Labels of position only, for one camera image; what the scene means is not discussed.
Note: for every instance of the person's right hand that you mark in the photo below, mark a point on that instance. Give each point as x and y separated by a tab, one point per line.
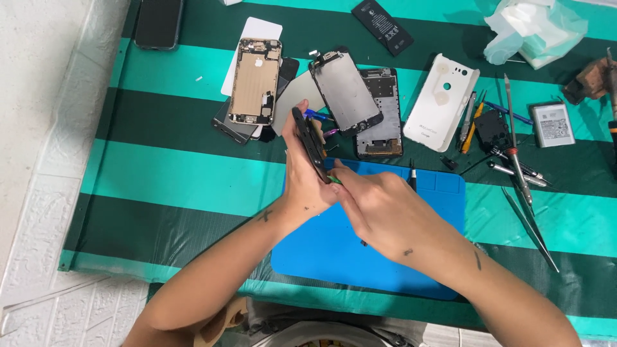
400	217

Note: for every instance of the person's left hand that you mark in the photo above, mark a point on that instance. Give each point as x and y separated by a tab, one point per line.
303	193

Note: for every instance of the person's left fingers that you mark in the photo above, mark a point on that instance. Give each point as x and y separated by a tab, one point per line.
290	132

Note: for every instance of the person's right fingers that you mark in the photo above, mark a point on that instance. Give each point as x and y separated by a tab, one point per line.
354	193

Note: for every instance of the black phone with frame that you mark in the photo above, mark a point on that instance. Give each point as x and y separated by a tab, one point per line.
311	139

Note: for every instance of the green plastic pry pick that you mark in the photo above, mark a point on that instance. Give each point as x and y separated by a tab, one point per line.
335	180

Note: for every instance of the grey metal plate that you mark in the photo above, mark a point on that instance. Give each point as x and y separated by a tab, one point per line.
301	89

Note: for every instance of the black phone under gold housing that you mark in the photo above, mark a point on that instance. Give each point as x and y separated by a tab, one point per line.
231	130

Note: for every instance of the black and white tipped tool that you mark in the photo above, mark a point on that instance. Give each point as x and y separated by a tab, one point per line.
413	176

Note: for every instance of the gold phone rear housing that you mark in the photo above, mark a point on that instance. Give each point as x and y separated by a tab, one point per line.
254	82

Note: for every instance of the phone screen assembly silver back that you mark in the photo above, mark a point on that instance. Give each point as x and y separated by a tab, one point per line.
346	91

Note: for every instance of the blue silicone repair mat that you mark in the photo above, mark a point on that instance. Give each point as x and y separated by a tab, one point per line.
313	250

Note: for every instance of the black phone midframe with board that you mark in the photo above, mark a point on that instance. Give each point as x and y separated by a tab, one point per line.
385	120

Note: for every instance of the small black plastic part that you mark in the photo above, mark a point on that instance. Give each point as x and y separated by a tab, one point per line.
448	163

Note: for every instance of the white plastic card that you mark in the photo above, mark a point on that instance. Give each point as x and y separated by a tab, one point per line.
258	29

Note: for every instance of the white phone back cover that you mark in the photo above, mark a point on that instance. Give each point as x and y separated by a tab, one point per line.
441	106

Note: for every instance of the green striped table cloth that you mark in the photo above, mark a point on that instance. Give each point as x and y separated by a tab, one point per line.
168	159

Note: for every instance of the grey metal spudger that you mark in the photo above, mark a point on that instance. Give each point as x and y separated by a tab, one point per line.
465	120

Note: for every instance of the black phone battery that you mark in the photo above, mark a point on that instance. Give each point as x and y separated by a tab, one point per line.
382	25

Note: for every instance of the small black square component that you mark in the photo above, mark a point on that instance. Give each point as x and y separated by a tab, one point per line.
490	129

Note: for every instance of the silver precision screwdriver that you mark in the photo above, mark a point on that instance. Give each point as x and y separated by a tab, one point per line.
513	172

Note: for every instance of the dark precision screwdriver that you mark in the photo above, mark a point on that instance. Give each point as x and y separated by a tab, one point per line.
523	166

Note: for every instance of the blue thin pen tool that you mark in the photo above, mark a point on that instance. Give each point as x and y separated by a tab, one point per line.
506	112

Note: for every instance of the black smartphone with dark case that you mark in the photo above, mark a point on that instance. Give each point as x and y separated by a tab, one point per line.
158	21

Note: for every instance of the long silver tweezers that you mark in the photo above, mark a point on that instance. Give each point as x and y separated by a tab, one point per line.
530	229

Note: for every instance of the silver phone battery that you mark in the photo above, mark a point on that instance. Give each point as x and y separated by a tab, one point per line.
553	124

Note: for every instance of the white and teal plastic bag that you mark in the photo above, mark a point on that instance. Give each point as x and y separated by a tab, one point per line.
535	31

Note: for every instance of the brown rusty holder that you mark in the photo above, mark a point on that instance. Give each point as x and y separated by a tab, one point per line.
588	79

